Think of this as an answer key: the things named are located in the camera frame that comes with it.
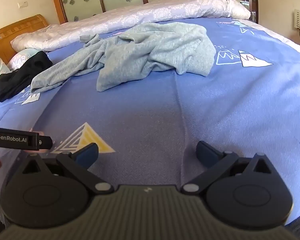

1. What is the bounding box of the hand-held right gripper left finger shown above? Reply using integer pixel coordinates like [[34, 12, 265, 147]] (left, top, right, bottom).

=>
[[21, 142, 115, 195]]

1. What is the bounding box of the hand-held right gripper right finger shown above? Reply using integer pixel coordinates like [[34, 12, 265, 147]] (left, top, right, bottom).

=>
[[181, 141, 278, 195]]

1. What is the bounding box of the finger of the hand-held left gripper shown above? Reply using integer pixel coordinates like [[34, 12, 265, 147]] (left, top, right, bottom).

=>
[[39, 136, 53, 149]]

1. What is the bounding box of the beige grey towel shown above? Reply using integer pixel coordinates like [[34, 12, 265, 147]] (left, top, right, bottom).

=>
[[30, 22, 217, 93]]

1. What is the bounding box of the black cloth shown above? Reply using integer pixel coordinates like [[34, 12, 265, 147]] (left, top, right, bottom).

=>
[[0, 51, 53, 102]]

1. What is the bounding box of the blue printed bedsheet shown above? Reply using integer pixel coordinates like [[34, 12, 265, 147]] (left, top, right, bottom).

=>
[[0, 17, 300, 230]]

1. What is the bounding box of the white floral pillow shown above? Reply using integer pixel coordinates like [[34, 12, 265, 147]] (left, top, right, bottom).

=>
[[9, 49, 45, 72]]

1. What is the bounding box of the wooden headboard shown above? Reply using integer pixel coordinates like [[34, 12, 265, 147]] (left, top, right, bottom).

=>
[[0, 14, 49, 65]]

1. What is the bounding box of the person's dark grey clothing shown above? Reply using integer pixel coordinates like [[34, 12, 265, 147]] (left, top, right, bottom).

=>
[[284, 204, 300, 240]]

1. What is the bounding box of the white floral quilt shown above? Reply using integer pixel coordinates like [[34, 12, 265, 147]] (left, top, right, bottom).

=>
[[10, 0, 252, 52]]

